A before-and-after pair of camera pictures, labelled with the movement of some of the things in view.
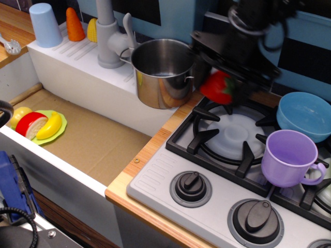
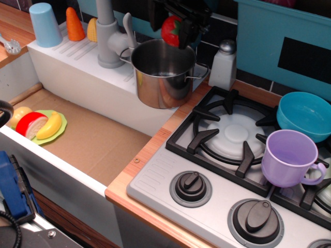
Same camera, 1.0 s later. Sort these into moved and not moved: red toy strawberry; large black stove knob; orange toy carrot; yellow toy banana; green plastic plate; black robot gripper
Moved: black robot gripper; red toy strawberry
Not moved: green plastic plate; large black stove knob; yellow toy banana; orange toy carrot
